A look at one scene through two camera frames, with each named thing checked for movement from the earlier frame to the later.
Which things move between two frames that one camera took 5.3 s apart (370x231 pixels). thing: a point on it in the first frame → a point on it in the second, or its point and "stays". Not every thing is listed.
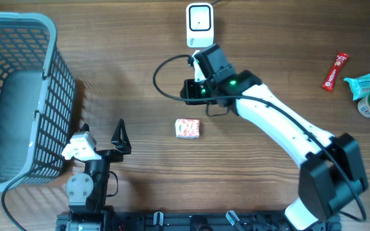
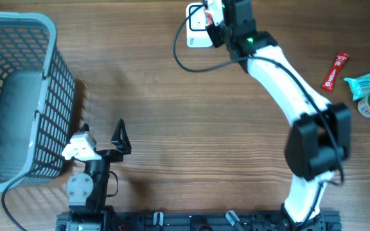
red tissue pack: x=187 y=128 → x=209 y=17
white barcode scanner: x=200 y=25 stays
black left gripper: x=122 y=144 stays
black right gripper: x=189 y=85 → x=215 y=38
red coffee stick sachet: x=328 y=84 stays
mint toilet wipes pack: x=362 y=86 stays
